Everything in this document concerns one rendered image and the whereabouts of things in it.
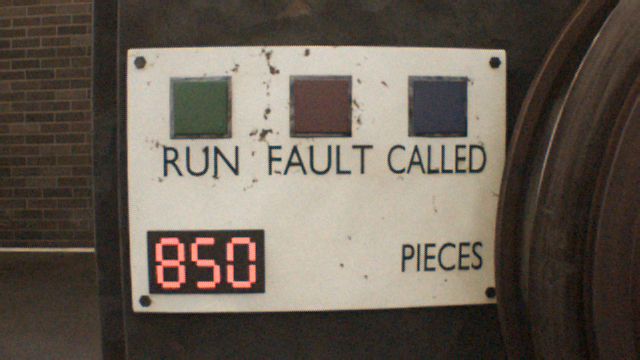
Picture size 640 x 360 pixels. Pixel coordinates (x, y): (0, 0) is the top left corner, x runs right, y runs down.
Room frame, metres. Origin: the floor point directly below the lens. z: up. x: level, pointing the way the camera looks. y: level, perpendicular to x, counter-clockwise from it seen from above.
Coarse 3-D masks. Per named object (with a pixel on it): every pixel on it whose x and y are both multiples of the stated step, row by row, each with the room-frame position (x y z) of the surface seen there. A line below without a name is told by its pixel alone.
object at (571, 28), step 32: (576, 32) 0.60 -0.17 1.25; (544, 64) 0.60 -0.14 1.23; (544, 96) 0.60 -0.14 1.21; (512, 160) 0.60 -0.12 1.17; (512, 192) 0.60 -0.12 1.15; (512, 224) 0.60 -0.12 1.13; (512, 256) 0.60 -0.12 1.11; (512, 288) 0.60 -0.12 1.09; (512, 320) 0.60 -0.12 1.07; (512, 352) 0.60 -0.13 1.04
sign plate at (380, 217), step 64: (128, 64) 0.64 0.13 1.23; (192, 64) 0.64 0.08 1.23; (256, 64) 0.65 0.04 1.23; (320, 64) 0.65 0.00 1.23; (384, 64) 0.66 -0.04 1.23; (448, 64) 0.66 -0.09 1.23; (128, 128) 0.64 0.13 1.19; (256, 128) 0.65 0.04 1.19; (384, 128) 0.66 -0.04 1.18; (192, 192) 0.64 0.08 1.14; (256, 192) 0.65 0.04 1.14; (320, 192) 0.65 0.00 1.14; (384, 192) 0.66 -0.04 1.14; (448, 192) 0.66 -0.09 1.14; (256, 256) 0.65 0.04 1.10; (320, 256) 0.65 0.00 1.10; (384, 256) 0.66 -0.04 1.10; (448, 256) 0.66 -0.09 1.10
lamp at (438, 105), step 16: (416, 80) 0.66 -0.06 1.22; (432, 80) 0.66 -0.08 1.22; (448, 80) 0.66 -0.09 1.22; (416, 96) 0.66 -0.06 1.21; (432, 96) 0.66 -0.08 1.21; (448, 96) 0.66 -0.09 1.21; (416, 112) 0.66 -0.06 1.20; (432, 112) 0.66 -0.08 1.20; (448, 112) 0.66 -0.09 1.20; (464, 112) 0.66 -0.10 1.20; (416, 128) 0.66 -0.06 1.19; (432, 128) 0.66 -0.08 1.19; (448, 128) 0.66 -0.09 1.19
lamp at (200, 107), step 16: (192, 80) 0.64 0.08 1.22; (208, 80) 0.64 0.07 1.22; (224, 80) 0.64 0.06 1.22; (176, 96) 0.64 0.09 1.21; (192, 96) 0.64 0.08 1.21; (208, 96) 0.64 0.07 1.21; (224, 96) 0.64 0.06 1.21; (176, 112) 0.64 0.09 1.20; (192, 112) 0.64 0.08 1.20; (208, 112) 0.64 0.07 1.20; (224, 112) 0.64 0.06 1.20; (176, 128) 0.64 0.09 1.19; (192, 128) 0.64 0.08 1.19; (208, 128) 0.64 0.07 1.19; (224, 128) 0.64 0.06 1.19
